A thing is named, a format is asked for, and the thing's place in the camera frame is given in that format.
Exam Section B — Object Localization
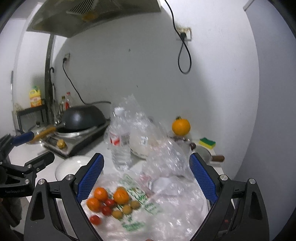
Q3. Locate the brown longan two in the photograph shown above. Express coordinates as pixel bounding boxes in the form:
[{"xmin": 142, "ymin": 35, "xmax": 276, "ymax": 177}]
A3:
[{"xmin": 122, "ymin": 204, "xmax": 132, "ymax": 215}]

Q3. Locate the bagged white bowl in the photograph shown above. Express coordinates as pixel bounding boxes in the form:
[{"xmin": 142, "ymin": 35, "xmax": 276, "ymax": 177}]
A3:
[{"xmin": 104, "ymin": 93, "xmax": 170, "ymax": 160}]

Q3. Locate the glass pot lid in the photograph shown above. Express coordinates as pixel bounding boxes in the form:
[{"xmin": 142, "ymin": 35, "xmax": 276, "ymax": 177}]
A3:
[{"xmin": 28, "ymin": 121, "xmax": 56, "ymax": 144}]

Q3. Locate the red cherry tomato three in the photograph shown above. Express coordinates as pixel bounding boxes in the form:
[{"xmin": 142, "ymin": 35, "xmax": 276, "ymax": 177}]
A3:
[{"xmin": 89, "ymin": 215, "xmax": 101, "ymax": 226}]

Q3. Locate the red cherry tomato one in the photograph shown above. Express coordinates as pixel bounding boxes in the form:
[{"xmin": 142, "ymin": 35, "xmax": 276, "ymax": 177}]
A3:
[{"xmin": 105, "ymin": 198, "xmax": 116, "ymax": 208}]

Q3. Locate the crumpled clear plastic bag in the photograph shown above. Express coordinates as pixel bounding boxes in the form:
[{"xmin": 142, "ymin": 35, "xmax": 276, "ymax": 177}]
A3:
[{"xmin": 142, "ymin": 139, "xmax": 194, "ymax": 181}]

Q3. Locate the mandarin orange one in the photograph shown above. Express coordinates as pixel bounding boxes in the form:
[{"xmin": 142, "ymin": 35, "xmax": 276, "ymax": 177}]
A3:
[{"xmin": 93, "ymin": 187, "xmax": 108, "ymax": 202}]

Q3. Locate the yellow green sponge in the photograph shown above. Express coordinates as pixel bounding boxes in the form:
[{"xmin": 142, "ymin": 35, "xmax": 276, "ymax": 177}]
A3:
[{"xmin": 199, "ymin": 137, "xmax": 216, "ymax": 150}]

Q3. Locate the red label sauce bottle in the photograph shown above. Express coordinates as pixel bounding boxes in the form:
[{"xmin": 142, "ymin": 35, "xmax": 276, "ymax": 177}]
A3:
[{"xmin": 65, "ymin": 92, "xmax": 72, "ymax": 109}]

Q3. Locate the mandarin orange three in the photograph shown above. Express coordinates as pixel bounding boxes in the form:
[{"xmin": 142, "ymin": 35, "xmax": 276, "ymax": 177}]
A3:
[{"xmin": 86, "ymin": 197, "xmax": 101, "ymax": 212}]

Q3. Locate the range hood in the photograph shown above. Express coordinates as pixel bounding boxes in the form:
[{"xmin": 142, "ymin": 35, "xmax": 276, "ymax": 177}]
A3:
[{"xmin": 27, "ymin": 0, "xmax": 161, "ymax": 38}]

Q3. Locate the wall power outlet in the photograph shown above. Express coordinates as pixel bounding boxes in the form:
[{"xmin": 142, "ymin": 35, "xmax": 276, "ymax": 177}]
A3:
[{"xmin": 177, "ymin": 28, "xmax": 192, "ymax": 42}]

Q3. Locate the brown longan three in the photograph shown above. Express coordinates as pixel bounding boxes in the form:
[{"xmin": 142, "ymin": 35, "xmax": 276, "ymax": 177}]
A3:
[{"xmin": 111, "ymin": 210, "xmax": 124, "ymax": 220}]

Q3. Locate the clear oil bottle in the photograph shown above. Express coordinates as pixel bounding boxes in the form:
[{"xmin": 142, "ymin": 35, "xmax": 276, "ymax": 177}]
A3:
[{"xmin": 59, "ymin": 96, "xmax": 66, "ymax": 114}]

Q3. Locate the white round plate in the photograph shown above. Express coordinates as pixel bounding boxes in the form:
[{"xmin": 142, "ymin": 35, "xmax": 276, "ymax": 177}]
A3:
[{"xmin": 55, "ymin": 156, "xmax": 91, "ymax": 181}]

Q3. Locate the large orange by wall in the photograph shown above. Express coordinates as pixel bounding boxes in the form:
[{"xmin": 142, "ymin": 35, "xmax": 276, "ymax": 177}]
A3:
[{"xmin": 171, "ymin": 116, "xmax": 191, "ymax": 136}]

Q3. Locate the black wok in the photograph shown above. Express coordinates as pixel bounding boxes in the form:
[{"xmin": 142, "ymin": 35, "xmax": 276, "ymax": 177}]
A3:
[{"xmin": 30, "ymin": 105, "xmax": 107, "ymax": 143}]

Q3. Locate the cooker black power cable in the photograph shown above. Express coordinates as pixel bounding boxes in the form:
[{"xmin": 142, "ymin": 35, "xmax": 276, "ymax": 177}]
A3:
[{"xmin": 62, "ymin": 57, "xmax": 112, "ymax": 106}]

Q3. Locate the yellow cooking oil jug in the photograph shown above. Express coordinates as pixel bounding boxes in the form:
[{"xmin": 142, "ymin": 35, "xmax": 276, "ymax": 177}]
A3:
[{"xmin": 29, "ymin": 86, "xmax": 42, "ymax": 108}]

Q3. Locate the mandarin orange two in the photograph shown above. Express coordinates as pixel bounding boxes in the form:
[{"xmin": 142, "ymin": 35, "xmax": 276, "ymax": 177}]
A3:
[{"xmin": 113, "ymin": 187, "xmax": 130, "ymax": 205}]

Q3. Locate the black dish rack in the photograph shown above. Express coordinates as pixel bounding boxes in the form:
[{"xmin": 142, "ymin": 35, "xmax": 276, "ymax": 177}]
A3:
[{"xmin": 16, "ymin": 104, "xmax": 49, "ymax": 133}]

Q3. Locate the printed clear plastic bag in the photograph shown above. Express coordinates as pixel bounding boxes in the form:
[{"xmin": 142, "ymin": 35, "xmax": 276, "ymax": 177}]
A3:
[{"xmin": 94, "ymin": 172, "xmax": 208, "ymax": 240}]

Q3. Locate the clear plastic water bottle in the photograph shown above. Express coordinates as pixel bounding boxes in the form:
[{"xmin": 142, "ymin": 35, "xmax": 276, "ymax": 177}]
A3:
[{"xmin": 108, "ymin": 107, "xmax": 132, "ymax": 171}]

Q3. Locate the steel induction cooker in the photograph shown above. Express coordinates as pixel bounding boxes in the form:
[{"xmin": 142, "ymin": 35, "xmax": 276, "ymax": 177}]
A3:
[{"xmin": 41, "ymin": 120, "xmax": 110, "ymax": 158}]

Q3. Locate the brown longan one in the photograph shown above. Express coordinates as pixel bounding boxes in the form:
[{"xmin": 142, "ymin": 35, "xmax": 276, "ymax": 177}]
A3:
[{"xmin": 130, "ymin": 200, "xmax": 141, "ymax": 210}]

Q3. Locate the small pan wooden handle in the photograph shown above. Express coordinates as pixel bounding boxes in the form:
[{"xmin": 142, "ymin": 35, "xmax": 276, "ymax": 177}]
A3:
[{"xmin": 189, "ymin": 142, "xmax": 225, "ymax": 164}]

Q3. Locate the red cherry tomato two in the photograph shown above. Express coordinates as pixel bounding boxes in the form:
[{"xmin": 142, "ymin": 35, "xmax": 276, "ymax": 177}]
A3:
[{"xmin": 101, "ymin": 205, "xmax": 112, "ymax": 216}]

